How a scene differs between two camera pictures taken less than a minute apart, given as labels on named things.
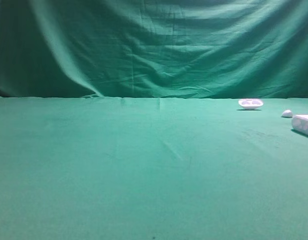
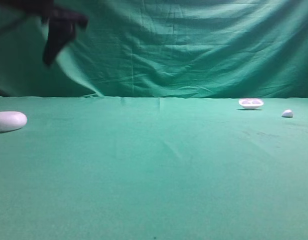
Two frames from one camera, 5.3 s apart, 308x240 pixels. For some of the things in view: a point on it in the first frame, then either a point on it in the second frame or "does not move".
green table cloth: x=97 y=168 does not move
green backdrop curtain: x=201 y=49 does not move
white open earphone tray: x=250 y=103 does not move
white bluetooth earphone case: x=303 y=123 → x=7 y=121
